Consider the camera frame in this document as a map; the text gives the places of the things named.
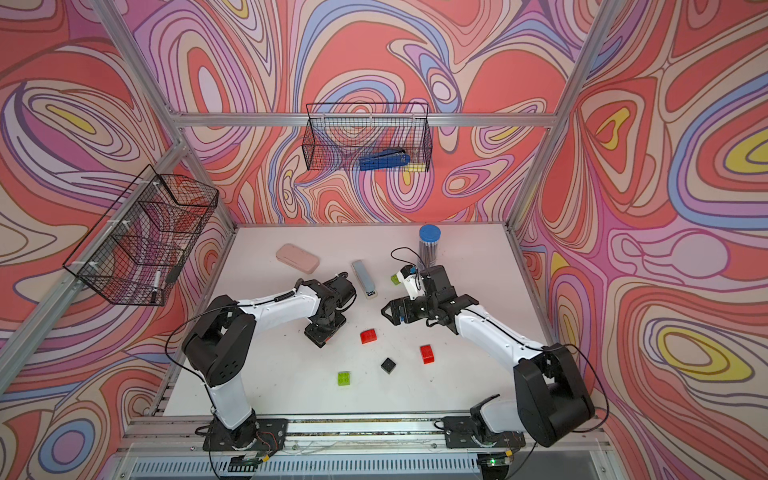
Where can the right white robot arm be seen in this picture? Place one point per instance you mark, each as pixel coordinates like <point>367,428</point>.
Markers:
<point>551,398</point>

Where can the red lego brick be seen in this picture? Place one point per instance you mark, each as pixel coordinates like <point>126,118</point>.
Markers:
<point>368,336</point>
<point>427,354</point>

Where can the wire basket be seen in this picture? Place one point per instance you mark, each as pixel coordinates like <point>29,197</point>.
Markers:
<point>159,219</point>
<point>338,134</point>

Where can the black lego brick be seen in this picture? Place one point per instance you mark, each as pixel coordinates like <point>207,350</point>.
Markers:
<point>388,365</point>

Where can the green lego brick front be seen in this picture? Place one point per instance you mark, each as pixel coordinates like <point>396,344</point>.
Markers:
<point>344,378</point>

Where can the marker pen in basket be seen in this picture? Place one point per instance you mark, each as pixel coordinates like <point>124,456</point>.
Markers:
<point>156,292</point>

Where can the blue lid pencil tube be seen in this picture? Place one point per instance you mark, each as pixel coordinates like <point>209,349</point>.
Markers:
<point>429,236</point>

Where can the blue and cream stapler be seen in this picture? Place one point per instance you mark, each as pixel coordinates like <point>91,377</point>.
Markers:
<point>365,279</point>

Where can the back wire basket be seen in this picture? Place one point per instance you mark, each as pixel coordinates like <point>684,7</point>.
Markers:
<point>338,134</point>

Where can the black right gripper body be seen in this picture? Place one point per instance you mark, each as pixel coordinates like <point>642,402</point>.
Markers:
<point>415,310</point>

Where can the pink glasses case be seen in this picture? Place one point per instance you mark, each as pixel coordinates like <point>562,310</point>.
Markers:
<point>297,258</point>

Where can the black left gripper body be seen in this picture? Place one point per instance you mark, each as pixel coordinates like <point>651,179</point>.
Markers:
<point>325,330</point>

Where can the yellow item in basket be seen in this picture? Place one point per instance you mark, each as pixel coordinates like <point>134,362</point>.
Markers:
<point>414,168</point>

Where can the left wire basket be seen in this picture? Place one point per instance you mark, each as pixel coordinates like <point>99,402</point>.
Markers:
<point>159,219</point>

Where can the blue stapler in basket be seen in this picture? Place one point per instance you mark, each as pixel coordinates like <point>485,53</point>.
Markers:
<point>386,159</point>

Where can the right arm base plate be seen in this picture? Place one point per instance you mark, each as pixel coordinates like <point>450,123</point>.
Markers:
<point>464,432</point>

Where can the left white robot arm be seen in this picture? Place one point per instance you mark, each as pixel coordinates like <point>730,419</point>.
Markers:
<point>218,344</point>

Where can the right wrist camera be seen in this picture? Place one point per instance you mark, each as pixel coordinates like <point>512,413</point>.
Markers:
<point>409,277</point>

